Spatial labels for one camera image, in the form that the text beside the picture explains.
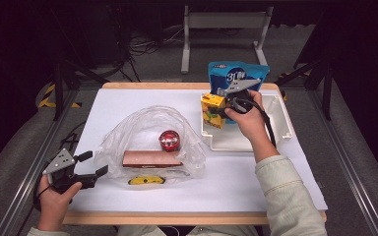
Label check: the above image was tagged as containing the yellow black striped floor tape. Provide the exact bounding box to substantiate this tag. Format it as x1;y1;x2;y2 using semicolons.
36;83;83;109

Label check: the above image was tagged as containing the person's right hand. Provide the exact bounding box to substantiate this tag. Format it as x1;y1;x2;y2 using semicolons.
223;90;276;155

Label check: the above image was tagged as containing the person's torso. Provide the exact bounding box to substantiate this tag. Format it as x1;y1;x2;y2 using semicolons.
115;224;261;236

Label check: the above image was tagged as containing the person's left hand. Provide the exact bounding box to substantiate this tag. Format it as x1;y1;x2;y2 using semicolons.
37;174;84;231

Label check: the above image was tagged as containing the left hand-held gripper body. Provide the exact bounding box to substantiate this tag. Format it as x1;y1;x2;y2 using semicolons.
41;147;96;195

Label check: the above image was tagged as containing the white table mat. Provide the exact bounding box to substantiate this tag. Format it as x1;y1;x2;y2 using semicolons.
67;88;330;212

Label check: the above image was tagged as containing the red-lidded candy jar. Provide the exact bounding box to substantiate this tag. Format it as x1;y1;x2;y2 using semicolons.
157;129;182;152

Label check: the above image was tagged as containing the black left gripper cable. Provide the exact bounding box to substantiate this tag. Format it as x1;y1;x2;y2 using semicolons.
14;163;53;236

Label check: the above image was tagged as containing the blue snack pouch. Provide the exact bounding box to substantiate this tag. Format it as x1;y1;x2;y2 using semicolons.
208;60;271;126

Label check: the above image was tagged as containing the white plastic tray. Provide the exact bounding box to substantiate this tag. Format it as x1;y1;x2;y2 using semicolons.
200;92;294;153

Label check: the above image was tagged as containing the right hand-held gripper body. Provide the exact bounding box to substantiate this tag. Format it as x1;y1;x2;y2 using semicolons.
223;78;263;115

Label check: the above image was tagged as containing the aluminium rail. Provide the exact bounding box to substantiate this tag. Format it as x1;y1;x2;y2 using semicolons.
307;88;378;236
0;88;80;236

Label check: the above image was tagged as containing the yellow drink carton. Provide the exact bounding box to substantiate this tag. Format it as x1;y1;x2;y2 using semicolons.
200;91;227;130

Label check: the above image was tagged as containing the wooden table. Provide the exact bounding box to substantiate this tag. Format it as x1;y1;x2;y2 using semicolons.
62;81;328;226

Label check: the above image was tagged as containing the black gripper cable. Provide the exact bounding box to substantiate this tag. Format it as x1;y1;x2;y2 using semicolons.
239;96;279;149
14;163;53;236

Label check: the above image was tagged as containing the brown rectangular box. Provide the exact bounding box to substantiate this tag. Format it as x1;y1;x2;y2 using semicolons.
121;149;183;169

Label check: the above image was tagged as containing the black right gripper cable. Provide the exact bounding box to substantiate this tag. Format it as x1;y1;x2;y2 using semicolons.
239;96;279;149

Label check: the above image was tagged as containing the white metal stand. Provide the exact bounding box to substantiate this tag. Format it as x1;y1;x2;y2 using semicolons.
180;5;275;75

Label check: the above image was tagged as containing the tangle of black floor cables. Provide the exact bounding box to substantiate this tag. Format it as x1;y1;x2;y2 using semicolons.
104;6;185;84

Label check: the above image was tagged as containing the clear plastic bag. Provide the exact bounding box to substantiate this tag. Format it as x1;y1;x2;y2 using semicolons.
93;104;208;188

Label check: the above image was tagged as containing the black metal stand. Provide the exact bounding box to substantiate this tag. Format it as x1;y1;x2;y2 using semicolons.
48;48;110;123
274;45;336;122

